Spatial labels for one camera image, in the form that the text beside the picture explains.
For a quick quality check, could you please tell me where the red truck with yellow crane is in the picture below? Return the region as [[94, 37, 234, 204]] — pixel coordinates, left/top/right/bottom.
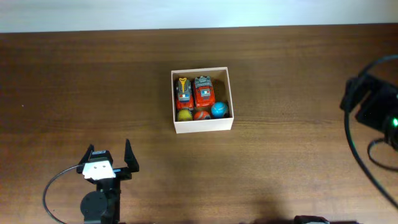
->
[[176, 78, 194, 111]]

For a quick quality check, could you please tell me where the red toy ball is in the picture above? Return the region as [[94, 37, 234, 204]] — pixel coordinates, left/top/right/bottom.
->
[[193, 111, 211, 121]]

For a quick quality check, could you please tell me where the left black cable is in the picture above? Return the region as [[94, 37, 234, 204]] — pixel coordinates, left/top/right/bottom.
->
[[42, 164, 84, 224]]

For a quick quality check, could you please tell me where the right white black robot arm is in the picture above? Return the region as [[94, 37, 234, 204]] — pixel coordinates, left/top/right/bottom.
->
[[340, 75, 397, 147]]

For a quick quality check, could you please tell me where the yellow toy ball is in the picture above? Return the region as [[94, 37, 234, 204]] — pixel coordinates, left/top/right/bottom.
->
[[177, 109, 193, 122]]

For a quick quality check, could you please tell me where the black cable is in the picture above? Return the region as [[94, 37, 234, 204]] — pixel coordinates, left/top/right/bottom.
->
[[42, 164, 84, 224], [343, 54, 398, 210]]

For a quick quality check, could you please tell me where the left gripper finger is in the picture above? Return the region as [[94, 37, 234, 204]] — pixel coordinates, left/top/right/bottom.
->
[[78, 144, 95, 165], [124, 139, 139, 172]]

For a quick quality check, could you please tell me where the red truck with grey top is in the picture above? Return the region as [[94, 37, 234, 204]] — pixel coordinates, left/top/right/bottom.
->
[[193, 76, 215, 108]]

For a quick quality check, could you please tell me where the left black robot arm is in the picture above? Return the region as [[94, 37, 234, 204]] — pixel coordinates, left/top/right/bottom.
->
[[76, 139, 139, 224]]

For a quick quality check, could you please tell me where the blue toy ball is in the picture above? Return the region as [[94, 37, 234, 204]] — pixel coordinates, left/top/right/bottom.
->
[[211, 102, 229, 119]]

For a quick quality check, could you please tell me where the right black cable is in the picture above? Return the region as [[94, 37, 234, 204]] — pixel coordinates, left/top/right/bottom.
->
[[343, 54, 398, 210]]

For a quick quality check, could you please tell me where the white cardboard box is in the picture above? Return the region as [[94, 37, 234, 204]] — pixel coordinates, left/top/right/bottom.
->
[[171, 67, 234, 134]]

